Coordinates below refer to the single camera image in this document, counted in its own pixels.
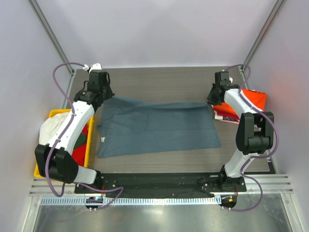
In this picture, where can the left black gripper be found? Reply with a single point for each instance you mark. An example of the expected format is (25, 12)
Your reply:
(110, 93)

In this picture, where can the red t shirt in bin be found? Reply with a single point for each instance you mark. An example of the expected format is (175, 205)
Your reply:
(81, 154)

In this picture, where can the aluminium frame post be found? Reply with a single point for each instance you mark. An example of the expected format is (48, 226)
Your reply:
(275, 10)
(48, 30)

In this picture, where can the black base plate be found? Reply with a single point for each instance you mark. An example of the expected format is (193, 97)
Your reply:
(172, 185)

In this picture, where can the white t shirt in bin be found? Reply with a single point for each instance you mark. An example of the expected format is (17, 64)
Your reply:
(52, 127)

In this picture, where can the blue-grey t shirt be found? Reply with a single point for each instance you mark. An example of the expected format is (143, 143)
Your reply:
(130, 127)

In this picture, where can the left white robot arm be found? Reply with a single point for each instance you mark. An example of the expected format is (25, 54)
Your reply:
(54, 159)

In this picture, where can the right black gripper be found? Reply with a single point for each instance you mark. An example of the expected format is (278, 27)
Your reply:
(212, 97)

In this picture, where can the orange folded t shirt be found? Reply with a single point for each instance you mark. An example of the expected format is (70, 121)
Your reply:
(256, 100)

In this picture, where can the yellow plastic bin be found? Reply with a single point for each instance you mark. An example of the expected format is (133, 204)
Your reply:
(90, 121)

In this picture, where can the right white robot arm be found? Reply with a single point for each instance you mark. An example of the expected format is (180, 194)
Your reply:
(255, 132)

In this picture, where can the white slotted cable duct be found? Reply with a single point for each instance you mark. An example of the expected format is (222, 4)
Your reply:
(95, 200)

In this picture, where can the right aluminium frame post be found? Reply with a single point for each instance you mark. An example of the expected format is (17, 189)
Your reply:
(275, 10)

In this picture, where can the dark green t shirt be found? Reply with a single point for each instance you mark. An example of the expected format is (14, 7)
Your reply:
(82, 139)

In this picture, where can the left aluminium frame post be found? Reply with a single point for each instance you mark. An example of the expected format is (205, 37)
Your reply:
(48, 30)

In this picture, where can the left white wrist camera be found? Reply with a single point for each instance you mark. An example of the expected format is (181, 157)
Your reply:
(93, 67)

